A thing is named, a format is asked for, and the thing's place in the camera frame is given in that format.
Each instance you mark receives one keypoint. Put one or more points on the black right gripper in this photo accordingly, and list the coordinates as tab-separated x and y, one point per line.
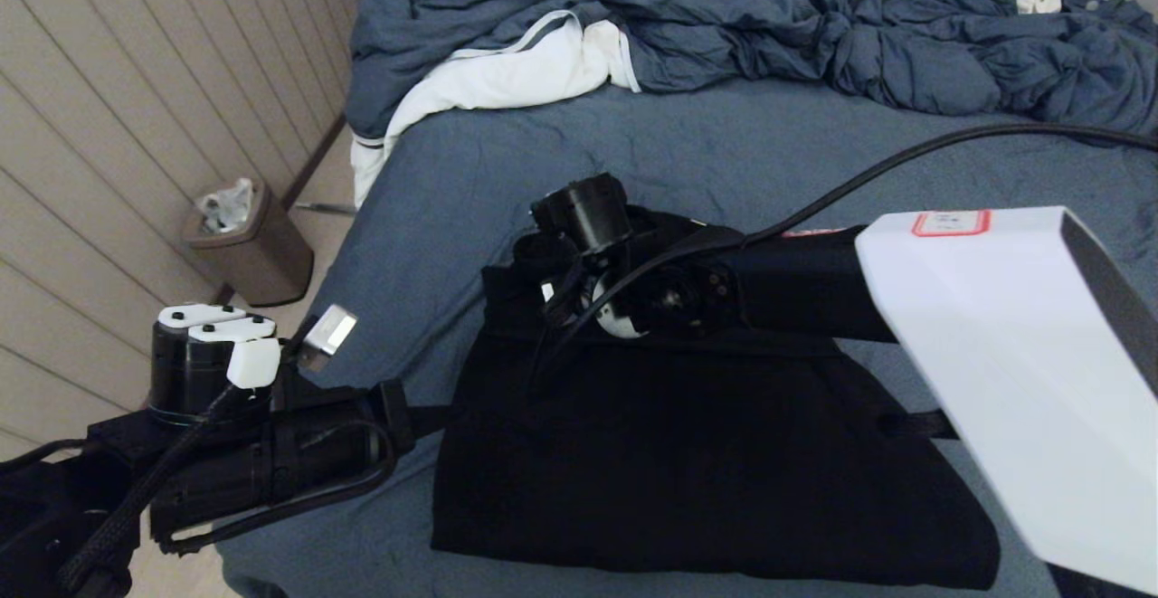
543	272

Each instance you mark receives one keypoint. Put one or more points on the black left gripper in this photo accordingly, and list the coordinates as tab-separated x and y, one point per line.
271	467

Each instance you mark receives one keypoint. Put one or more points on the black hooded sweatshirt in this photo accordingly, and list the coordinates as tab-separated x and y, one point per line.
678	471

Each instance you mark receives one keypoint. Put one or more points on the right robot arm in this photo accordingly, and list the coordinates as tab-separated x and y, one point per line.
1013	354

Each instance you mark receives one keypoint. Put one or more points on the blue bed sheet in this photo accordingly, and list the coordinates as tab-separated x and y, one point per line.
452	218

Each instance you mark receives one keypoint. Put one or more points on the white garment with dark stripe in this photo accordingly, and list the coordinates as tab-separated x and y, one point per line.
470	87

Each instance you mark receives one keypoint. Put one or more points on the brown trash bin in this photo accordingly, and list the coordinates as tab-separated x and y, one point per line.
262	259

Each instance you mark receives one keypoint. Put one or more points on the white plastic bin bag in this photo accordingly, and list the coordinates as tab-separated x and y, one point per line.
226	207

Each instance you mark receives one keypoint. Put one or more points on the crumpled blue duvet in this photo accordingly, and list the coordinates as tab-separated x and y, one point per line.
769	23

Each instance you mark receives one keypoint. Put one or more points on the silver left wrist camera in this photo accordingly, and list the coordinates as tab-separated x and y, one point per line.
327	336

